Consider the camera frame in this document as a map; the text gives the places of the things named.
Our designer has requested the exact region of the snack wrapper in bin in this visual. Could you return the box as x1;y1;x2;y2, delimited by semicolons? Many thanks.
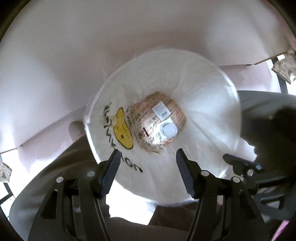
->
126;92;187;153

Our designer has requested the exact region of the floral bed skirt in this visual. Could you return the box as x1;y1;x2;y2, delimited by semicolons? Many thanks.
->
272;49;296;84

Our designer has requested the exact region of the white trash bin with bag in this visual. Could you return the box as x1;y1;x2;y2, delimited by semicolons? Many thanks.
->
84;48;242;207

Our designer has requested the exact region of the white pill bottle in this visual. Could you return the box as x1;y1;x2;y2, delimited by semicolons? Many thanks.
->
160;123;178;139

